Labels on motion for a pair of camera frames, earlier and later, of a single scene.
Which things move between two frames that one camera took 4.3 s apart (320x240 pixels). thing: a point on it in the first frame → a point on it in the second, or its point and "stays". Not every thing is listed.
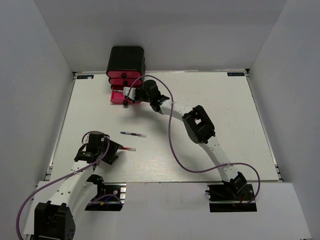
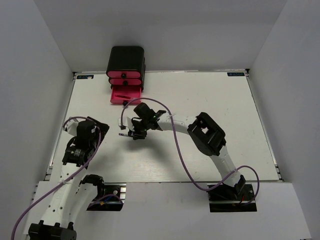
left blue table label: [85, 77] stays
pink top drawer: [123, 74] stays
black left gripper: [113, 148] → [103, 127]
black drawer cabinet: [123, 58] stays
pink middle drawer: [125, 81] stays
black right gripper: [138, 89] → [135, 132]
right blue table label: [235, 74] stays
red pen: [128, 149] → [123, 96]
